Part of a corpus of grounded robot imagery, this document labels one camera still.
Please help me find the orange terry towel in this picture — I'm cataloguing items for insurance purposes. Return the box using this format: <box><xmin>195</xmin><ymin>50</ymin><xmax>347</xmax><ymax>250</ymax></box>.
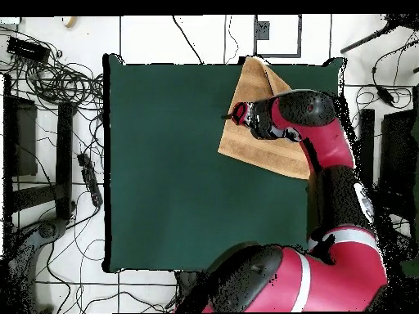
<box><xmin>217</xmin><ymin>56</ymin><xmax>313</xmax><ymax>180</ymax></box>

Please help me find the dark green table cloth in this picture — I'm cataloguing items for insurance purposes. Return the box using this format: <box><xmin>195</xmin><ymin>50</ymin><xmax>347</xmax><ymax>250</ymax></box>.
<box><xmin>102</xmin><ymin>53</ymin><xmax>348</xmax><ymax>274</ymax></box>

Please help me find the black tripod leg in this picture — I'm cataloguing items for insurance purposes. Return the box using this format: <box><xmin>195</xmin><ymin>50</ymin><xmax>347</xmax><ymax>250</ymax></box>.
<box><xmin>339</xmin><ymin>13</ymin><xmax>419</xmax><ymax>55</ymax></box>

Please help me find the black power adapter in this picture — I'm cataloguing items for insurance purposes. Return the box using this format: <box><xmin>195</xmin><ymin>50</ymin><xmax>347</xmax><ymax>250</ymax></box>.
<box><xmin>375</xmin><ymin>85</ymin><xmax>396</xmax><ymax>108</ymax></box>

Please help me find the black power strip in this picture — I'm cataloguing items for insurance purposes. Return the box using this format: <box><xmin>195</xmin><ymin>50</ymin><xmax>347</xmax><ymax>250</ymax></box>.
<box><xmin>77</xmin><ymin>152</ymin><xmax>104</xmax><ymax>208</ymax></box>

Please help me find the black electronics box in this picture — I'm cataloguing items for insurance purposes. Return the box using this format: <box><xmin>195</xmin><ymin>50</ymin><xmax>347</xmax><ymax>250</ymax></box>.
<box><xmin>7</xmin><ymin>35</ymin><xmax>51</xmax><ymax>63</ymax></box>

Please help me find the grey chair base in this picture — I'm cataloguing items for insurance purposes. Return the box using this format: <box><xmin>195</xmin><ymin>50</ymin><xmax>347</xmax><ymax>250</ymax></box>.
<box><xmin>6</xmin><ymin>217</ymin><xmax>70</xmax><ymax>314</ymax></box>

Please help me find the green object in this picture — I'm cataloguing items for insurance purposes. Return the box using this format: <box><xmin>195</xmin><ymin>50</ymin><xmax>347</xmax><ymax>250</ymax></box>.
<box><xmin>400</xmin><ymin>258</ymin><xmax>419</xmax><ymax>280</ymax></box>

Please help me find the black floor cable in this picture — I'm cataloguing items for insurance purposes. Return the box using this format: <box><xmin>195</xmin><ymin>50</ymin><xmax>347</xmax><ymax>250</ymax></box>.
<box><xmin>172</xmin><ymin>15</ymin><xmax>205</xmax><ymax>65</ymax></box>

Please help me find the black cable tangle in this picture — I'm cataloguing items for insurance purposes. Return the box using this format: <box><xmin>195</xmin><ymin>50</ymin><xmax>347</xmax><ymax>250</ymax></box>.
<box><xmin>0</xmin><ymin>25</ymin><xmax>105</xmax><ymax>112</ymax></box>

